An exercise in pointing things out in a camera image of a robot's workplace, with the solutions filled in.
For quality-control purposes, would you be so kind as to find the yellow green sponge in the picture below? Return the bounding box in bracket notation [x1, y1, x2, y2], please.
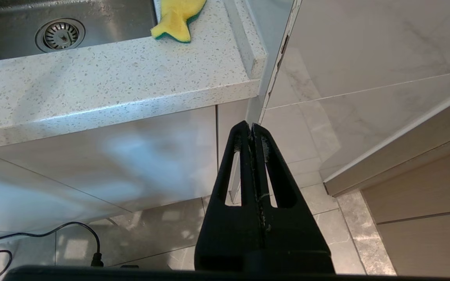
[150, 0, 207, 43]

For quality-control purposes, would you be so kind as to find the wide glossy cabinet door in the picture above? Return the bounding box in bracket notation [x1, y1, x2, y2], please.
[0, 105, 218, 235]

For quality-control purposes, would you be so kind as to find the narrow glossy cabinet door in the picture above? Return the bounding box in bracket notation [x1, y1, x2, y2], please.
[217, 100, 249, 203]

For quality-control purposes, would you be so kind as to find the black cable with plug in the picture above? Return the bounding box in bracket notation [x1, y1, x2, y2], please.
[0, 222, 105, 268]

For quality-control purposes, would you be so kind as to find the metal sink drain strainer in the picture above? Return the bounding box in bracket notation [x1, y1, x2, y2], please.
[35, 18, 86, 53]

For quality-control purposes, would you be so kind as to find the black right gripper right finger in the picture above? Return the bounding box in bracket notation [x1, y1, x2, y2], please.
[252, 123, 335, 274]

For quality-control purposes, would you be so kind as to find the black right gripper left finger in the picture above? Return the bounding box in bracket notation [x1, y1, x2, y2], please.
[195, 121, 265, 274]

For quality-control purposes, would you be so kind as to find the light wooden cabinet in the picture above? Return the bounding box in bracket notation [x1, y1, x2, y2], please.
[323, 84, 450, 278]

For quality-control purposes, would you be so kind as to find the stainless steel sink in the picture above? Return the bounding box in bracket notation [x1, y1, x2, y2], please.
[0, 0, 158, 64]

